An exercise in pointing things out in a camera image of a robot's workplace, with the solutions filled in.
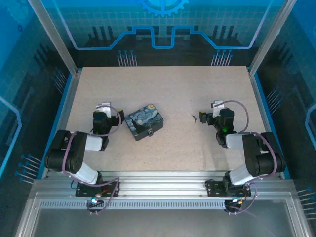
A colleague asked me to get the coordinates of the small lit circuit board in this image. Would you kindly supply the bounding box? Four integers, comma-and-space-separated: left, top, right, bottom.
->
86, 196, 105, 215
224, 197, 244, 214

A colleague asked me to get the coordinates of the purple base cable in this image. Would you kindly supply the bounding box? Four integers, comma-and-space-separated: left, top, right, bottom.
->
87, 177, 121, 216
226, 181, 259, 216

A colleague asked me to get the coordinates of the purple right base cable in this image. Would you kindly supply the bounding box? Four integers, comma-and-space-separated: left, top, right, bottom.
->
226, 181, 259, 216

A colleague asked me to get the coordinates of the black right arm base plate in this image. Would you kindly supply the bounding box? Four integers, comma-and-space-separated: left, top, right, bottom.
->
204, 179, 252, 198

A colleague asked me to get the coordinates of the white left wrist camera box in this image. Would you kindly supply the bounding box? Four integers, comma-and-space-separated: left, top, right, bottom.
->
95, 102, 112, 115

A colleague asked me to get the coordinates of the starry night painted tin box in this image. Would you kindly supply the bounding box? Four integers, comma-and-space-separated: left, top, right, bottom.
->
124, 104, 164, 142

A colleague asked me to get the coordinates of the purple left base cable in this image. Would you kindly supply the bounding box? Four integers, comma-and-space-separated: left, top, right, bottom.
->
87, 177, 121, 216

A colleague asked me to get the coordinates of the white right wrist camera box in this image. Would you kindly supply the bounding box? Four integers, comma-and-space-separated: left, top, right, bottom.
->
211, 100, 226, 110

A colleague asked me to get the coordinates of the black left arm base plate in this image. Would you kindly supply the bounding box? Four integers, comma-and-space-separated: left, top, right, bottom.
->
75, 181, 120, 198

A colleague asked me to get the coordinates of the aluminium frame post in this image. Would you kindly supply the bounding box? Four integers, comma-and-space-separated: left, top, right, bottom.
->
247, 0, 298, 76
27, 0, 83, 76

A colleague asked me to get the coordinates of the long aluminium mounting rail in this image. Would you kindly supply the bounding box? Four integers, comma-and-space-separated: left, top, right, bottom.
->
46, 170, 284, 198

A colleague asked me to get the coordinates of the slotted grey cable duct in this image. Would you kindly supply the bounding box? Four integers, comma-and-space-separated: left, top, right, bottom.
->
39, 200, 232, 211

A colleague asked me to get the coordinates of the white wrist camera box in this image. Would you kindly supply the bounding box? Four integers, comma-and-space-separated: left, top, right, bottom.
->
211, 100, 226, 110
95, 102, 112, 115

